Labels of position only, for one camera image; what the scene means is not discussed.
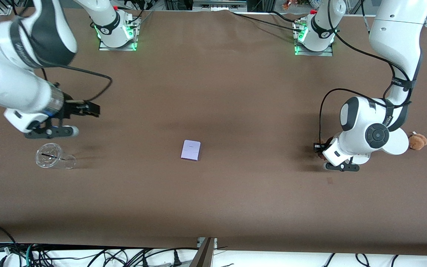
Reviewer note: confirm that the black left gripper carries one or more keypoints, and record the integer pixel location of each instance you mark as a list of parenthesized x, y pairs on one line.
[(327, 145)]

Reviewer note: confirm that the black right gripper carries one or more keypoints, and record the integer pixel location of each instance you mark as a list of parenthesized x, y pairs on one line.
[(70, 109)]

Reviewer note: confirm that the brown lion statue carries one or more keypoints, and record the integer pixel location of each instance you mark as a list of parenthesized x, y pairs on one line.
[(322, 155)]

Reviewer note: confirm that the small lavender card box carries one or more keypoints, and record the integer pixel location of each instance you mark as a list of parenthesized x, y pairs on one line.
[(191, 150)]

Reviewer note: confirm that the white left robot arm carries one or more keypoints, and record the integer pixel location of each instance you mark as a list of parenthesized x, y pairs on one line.
[(395, 37)]

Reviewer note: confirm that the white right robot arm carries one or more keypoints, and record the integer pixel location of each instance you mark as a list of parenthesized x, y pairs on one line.
[(13, 85)]

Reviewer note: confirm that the clear plastic cup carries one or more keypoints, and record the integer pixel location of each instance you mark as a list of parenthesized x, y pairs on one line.
[(50, 155)]

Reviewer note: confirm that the white disc stand with base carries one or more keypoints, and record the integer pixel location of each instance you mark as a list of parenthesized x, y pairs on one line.
[(399, 144)]

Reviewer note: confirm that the brown plush toy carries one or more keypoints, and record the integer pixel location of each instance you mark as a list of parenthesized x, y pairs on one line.
[(417, 141)]

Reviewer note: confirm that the brown table cover sheet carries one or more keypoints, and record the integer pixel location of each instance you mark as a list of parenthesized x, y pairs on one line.
[(213, 92)]

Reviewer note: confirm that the small orange toy figure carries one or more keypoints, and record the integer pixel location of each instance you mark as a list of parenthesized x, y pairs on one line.
[(286, 5)]

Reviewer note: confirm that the grey metal box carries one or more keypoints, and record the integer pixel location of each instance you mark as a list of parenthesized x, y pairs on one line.
[(219, 4)]

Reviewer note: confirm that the metal frame post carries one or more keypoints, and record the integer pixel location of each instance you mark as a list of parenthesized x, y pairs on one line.
[(203, 256)]

